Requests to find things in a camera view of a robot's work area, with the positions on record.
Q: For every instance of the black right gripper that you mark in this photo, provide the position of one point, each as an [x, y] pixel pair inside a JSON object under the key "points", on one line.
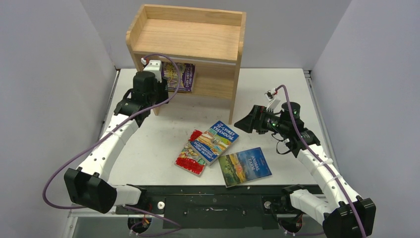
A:
{"points": [[257, 119]]}

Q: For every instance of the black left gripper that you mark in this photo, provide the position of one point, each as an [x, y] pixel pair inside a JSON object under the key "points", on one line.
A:
{"points": [[162, 87]]}

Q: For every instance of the purple 52-storey treehouse book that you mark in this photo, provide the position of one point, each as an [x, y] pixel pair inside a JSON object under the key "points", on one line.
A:
{"points": [[187, 72]]}

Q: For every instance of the animal farm book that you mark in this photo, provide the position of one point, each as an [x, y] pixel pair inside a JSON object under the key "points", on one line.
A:
{"points": [[243, 167]]}

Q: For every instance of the blue 91-storey treehouse book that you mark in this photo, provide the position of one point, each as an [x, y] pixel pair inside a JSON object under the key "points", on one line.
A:
{"points": [[212, 143]]}

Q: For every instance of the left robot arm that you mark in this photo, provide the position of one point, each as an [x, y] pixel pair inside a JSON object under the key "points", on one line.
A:
{"points": [[88, 185]]}

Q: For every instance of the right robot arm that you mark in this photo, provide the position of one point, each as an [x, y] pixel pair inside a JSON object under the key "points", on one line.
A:
{"points": [[344, 213]]}

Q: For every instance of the wooden shelf unit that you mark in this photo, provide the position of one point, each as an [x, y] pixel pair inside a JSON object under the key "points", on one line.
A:
{"points": [[211, 39]]}

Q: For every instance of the red treehouse book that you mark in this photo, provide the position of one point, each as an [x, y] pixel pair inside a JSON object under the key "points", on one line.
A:
{"points": [[188, 159]]}

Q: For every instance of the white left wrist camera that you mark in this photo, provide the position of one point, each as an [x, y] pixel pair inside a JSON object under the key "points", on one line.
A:
{"points": [[154, 66]]}

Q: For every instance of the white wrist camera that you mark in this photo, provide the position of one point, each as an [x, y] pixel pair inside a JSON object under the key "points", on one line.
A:
{"points": [[273, 99], [154, 66]]}

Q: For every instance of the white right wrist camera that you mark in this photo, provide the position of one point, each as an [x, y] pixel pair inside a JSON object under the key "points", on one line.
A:
{"points": [[273, 99]]}

